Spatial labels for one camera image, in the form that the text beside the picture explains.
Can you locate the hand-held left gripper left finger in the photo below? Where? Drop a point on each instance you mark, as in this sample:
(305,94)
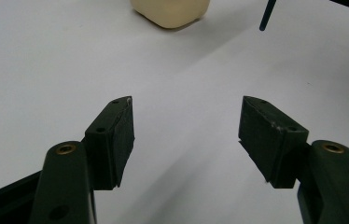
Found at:
(110,146)

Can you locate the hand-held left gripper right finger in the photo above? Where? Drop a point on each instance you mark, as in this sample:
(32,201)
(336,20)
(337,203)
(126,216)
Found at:
(269,146)

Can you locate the black paintbrush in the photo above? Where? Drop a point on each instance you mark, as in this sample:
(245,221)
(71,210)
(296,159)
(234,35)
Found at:
(267,14)

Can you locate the beige square cup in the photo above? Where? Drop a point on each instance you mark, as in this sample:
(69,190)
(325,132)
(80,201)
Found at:
(171,12)

